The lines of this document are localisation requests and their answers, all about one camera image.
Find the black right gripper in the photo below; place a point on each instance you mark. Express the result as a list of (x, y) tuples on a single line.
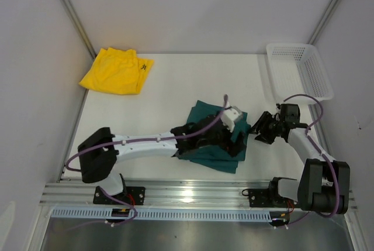
[(264, 119)]

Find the left aluminium corner post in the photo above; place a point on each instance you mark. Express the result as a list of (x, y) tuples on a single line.
[(78, 26)]

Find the right aluminium corner post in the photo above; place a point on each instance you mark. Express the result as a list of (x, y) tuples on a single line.
[(323, 21)]

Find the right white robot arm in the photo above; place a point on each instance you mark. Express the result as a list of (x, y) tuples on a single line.
[(324, 184)]

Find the aluminium front rail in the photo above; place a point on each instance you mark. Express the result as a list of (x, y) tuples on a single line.
[(168, 194)]

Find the yellow shorts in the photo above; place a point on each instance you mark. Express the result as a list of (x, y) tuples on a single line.
[(117, 72)]

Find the white perforated plastic basket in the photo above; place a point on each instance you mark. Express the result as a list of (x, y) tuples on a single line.
[(296, 70)]

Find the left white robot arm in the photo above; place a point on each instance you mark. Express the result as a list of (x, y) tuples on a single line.
[(99, 153)]

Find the aluminium corner post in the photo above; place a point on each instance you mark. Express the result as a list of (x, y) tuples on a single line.
[(323, 21), (78, 26)]

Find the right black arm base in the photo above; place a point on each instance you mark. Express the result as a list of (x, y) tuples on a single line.
[(261, 198)]

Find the slotted white cable duct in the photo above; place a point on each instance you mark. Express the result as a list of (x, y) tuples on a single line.
[(164, 214)]

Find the green shorts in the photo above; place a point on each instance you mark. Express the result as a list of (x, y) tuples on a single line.
[(198, 113)]

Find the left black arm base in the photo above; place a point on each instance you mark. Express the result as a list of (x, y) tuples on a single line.
[(133, 196)]

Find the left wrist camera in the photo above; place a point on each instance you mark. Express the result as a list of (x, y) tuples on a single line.
[(231, 115)]

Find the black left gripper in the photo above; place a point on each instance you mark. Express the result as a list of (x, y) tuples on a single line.
[(232, 148)]

